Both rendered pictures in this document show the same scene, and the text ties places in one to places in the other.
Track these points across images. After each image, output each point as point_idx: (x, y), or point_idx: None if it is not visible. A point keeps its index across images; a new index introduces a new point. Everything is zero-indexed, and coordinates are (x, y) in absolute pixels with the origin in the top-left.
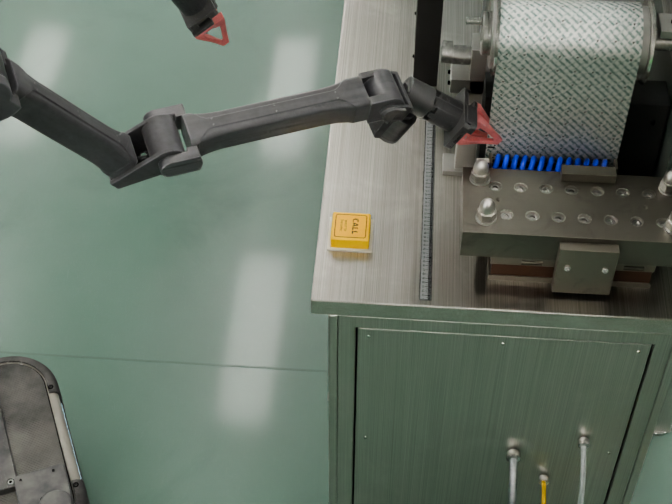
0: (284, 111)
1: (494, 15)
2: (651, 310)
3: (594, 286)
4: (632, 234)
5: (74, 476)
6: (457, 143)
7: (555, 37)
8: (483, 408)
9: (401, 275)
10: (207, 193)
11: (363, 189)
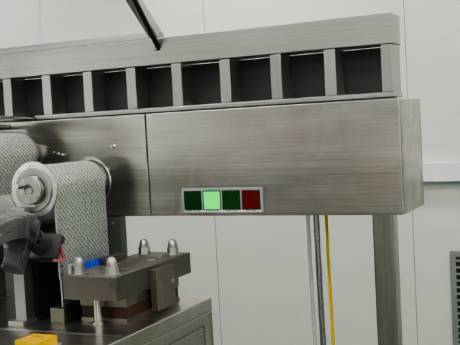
0: (3, 219)
1: (37, 169)
2: (195, 301)
3: (170, 297)
4: (166, 258)
5: None
6: (53, 260)
7: (70, 172)
8: None
9: (93, 339)
10: None
11: (0, 342)
